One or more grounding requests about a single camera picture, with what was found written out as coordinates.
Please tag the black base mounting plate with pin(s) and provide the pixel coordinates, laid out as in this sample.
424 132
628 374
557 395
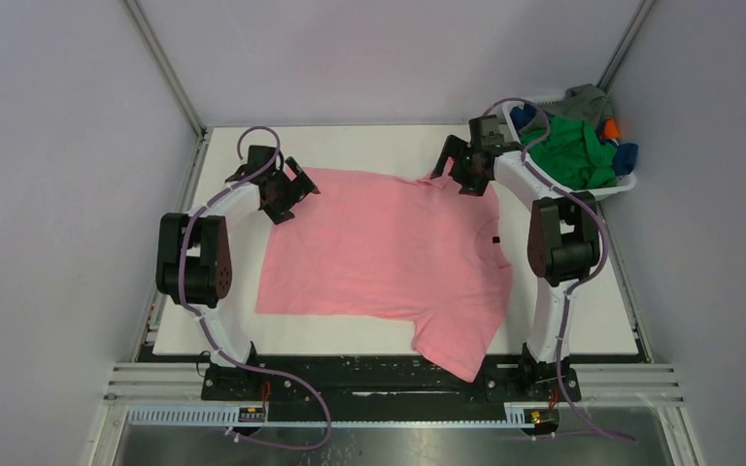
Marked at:
381 387

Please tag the blue garment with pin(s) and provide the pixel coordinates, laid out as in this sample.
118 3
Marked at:
625 159

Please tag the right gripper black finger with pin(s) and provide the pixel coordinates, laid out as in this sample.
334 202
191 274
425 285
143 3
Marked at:
474 181
452 149

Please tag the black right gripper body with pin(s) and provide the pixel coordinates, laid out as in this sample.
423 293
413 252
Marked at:
467 160

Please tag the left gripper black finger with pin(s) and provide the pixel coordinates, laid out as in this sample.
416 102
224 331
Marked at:
300 184
279 210

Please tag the white slotted cable duct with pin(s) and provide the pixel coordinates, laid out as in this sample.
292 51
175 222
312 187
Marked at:
248 417

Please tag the pink t-shirt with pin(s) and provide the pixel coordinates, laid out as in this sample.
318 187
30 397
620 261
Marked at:
377 245

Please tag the green t-shirt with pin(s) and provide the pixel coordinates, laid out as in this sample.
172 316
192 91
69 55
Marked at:
573 156

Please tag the orange garment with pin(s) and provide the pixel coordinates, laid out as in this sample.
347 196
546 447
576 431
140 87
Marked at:
609 130

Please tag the grey t-shirt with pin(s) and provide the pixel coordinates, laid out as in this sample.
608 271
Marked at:
585 102

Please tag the white laundry basket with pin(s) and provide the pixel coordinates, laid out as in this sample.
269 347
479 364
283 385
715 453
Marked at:
624 184

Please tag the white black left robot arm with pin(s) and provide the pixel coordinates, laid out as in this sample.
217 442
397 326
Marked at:
194 266

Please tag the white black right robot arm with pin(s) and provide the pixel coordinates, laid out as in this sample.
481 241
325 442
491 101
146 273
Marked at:
565 241

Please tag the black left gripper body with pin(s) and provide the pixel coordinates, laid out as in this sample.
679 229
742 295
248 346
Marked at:
283 187

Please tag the aluminium frame rails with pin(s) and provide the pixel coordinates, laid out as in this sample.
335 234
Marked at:
180 189

